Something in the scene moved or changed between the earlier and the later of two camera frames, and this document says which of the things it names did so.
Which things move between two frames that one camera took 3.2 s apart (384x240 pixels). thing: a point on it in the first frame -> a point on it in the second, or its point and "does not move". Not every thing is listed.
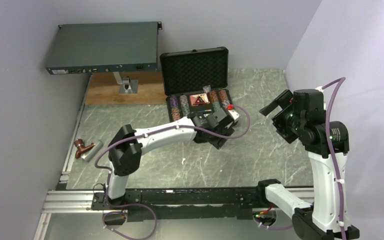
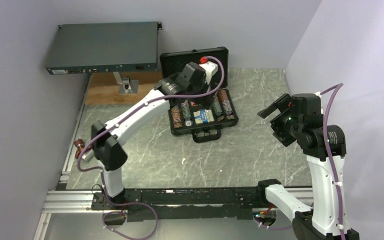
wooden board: [103, 89] does not move
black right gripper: [283, 99] does not move
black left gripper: [217, 142] -> [205, 102]
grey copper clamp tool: [81, 147] does not move
